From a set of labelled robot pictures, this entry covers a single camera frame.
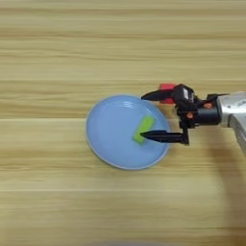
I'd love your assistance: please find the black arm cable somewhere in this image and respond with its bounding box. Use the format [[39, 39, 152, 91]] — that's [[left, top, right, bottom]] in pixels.
[[206, 92, 231, 101]]

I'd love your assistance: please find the green rectangular block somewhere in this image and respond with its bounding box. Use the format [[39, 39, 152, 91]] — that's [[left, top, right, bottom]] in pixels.
[[132, 114, 157, 145]]

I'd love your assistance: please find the light blue round plate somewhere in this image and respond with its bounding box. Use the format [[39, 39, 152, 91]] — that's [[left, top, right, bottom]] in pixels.
[[85, 93, 171, 171]]

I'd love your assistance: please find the red cube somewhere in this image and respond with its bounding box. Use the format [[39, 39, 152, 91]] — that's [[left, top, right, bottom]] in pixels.
[[159, 83, 177, 105]]

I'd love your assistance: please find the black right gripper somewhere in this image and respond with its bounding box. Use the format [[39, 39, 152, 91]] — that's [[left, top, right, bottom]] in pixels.
[[139, 88, 223, 146]]

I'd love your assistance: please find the small black box white label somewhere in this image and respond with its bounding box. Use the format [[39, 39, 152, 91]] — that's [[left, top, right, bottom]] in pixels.
[[172, 84, 196, 107]]

